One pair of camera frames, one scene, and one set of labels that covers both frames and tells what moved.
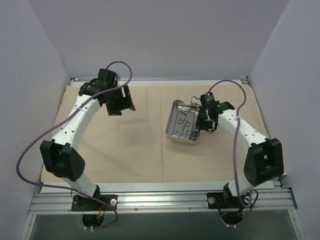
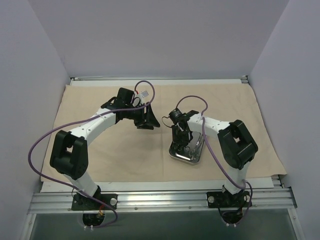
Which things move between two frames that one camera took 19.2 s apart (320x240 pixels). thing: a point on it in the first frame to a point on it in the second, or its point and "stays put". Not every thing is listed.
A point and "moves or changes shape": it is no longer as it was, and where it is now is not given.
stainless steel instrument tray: [181, 121] moves or changes shape
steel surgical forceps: [178, 133] moves or changes shape
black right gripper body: [203, 122] to [181, 135]
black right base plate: [223, 200] stays put
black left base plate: [81, 203] stays put
